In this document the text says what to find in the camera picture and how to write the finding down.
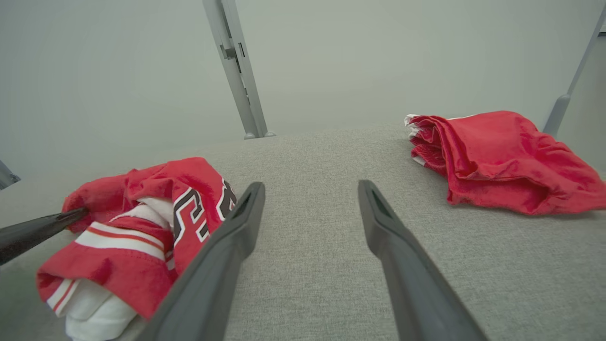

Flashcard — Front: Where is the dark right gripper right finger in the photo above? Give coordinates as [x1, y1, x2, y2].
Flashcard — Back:
[357, 179, 488, 341]

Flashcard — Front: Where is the red shorts white waistband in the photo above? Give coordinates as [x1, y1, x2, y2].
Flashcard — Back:
[404, 110, 606, 216]

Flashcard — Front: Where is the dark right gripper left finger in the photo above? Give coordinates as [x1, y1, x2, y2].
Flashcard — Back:
[137, 181, 266, 341]

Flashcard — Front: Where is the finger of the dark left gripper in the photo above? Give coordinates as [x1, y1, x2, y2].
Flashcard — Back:
[0, 207, 90, 266]

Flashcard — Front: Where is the red numbered jersey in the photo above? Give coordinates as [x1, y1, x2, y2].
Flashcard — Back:
[36, 157, 237, 341]

